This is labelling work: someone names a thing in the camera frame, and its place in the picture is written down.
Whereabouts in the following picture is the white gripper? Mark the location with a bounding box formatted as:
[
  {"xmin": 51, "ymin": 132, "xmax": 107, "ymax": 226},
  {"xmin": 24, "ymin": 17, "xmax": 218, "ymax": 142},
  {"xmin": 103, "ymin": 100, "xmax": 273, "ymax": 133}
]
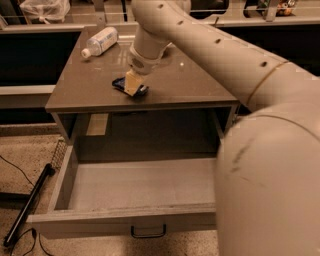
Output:
[{"xmin": 124, "ymin": 45, "xmax": 162, "ymax": 96}]

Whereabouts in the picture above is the blue rxbar blueberry wrapper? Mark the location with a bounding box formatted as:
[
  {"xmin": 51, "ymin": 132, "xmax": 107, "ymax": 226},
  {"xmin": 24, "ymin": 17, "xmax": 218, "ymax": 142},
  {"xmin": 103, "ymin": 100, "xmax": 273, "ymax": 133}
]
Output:
[{"xmin": 112, "ymin": 77, "xmax": 149, "ymax": 97}]

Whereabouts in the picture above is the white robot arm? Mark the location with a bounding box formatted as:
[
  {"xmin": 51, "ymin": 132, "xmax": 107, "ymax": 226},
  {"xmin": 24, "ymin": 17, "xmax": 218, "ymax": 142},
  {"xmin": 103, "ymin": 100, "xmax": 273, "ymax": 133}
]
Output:
[{"xmin": 131, "ymin": 0, "xmax": 320, "ymax": 256}]

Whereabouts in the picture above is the grey cabinet with glossy top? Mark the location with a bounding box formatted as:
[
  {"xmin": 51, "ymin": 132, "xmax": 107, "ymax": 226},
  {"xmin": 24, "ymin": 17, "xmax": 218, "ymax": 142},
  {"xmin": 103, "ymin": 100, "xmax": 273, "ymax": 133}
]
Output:
[{"xmin": 46, "ymin": 27, "xmax": 238, "ymax": 163}]

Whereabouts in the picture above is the open grey top drawer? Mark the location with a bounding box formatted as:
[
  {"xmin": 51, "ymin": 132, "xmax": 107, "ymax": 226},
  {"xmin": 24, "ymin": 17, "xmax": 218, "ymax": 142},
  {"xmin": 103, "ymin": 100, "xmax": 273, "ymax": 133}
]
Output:
[{"xmin": 27, "ymin": 136, "xmax": 217, "ymax": 239}]

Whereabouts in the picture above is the clear plastic water bottle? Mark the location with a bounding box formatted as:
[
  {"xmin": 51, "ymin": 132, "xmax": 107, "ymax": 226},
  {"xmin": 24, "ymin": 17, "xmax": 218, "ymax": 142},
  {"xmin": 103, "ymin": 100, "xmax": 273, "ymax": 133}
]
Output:
[{"xmin": 81, "ymin": 27, "xmax": 118, "ymax": 58}]

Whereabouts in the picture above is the metal mesh grid piece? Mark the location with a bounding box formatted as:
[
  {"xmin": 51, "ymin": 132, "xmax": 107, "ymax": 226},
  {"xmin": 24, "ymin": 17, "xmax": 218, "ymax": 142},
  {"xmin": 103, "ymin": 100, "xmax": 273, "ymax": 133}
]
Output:
[{"xmin": 51, "ymin": 138, "xmax": 67, "ymax": 170}]

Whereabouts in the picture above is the clear plastic bag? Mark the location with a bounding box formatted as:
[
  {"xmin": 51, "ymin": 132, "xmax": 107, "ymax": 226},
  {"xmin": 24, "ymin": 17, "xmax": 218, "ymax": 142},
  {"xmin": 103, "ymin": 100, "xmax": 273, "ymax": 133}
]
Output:
[{"xmin": 19, "ymin": 0, "xmax": 70, "ymax": 24}]

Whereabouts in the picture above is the black bar left floor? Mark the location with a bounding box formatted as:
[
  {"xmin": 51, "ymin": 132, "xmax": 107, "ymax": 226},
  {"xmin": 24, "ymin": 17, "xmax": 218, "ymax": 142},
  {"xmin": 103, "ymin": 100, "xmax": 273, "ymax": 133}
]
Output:
[{"xmin": 1, "ymin": 163, "xmax": 55, "ymax": 247}]

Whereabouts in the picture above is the black drawer handle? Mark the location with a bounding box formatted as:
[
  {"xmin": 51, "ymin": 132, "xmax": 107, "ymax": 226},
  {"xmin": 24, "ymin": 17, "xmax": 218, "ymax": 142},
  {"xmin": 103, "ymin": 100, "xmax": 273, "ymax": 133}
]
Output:
[{"xmin": 130, "ymin": 224, "xmax": 167, "ymax": 239}]

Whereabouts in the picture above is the black cable left floor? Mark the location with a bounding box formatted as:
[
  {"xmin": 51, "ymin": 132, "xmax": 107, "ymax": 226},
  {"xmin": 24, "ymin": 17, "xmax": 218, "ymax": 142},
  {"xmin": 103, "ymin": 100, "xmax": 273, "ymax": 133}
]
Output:
[{"xmin": 0, "ymin": 154, "xmax": 54, "ymax": 256}]

